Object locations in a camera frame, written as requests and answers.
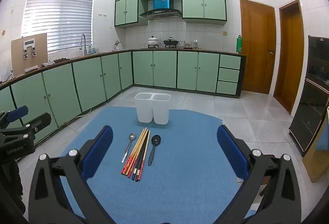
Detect white window blind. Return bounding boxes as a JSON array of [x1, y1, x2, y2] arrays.
[[21, 0, 97, 54]]

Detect red patterned bamboo chopstick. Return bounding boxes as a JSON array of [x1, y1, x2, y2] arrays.
[[121, 127, 147, 175], [124, 128, 149, 176], [127, 130, 150, 177]]

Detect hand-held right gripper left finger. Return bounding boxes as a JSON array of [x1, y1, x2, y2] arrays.
[[28, 125, 115, 224]]

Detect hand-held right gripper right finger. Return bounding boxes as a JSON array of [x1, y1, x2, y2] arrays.
[[217, 124, 302, 224]]

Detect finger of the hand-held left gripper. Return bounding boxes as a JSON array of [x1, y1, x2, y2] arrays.
[[0, 105, 29, 127], [15, 112, 52, 135]]

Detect jars and bowls group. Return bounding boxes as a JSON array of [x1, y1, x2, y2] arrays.
[[180, 40, 203, 49]]

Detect brown countertop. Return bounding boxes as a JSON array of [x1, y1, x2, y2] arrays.
[[0, 48, 246, 90]]

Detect wooden board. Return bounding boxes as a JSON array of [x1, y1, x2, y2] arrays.
[[11, 33, 48, 78]]

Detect silver metal spoon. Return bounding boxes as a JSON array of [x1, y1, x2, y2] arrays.
[[121, 132, 137, 163]]

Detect wooden door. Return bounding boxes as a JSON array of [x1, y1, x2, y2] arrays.
[[273, 0, 309, 115], [240, 0, 277, 95]]

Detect gas stove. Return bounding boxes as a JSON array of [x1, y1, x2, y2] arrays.
[[141, 45, 180, 49]]

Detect green base cabinets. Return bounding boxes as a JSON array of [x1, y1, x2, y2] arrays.
[[0, 50, 246, 145]]

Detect black chopstick red patterned end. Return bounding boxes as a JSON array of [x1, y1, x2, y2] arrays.
[[136, 135, 151, 182]]

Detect white cable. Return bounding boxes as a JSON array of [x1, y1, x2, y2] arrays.
[[65, 107, 93, 127]]

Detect white two-compartment utensil holder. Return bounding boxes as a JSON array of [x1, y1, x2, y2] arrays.
[[134, 92, 171, 125]]

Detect green wall cabinets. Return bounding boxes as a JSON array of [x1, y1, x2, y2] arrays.
[[115, 0, 227, 29]]

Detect cardboard box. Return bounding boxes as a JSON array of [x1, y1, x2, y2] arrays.
[[302, 106, 329, 183]]

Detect chrome faucet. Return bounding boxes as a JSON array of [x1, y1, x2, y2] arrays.
[[79, 33, 88, 55]]

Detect black glass-front cabinet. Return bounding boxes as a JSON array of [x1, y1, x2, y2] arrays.
[[288, 35, 329, 156]]

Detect white clamp device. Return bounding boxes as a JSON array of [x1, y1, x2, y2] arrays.
[[22, 40, 38, 60]]

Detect blue tablecloth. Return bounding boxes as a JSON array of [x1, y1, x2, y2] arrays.
[[58, 105, 257, 224]]

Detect black wok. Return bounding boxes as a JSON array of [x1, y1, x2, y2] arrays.
[[163, 37, 179, 47]]

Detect range hood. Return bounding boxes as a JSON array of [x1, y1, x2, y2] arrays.
[[139, 0, 182, 20]]

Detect black plastic spoon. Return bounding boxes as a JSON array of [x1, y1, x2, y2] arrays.
[[148, 135, 161, 166]]

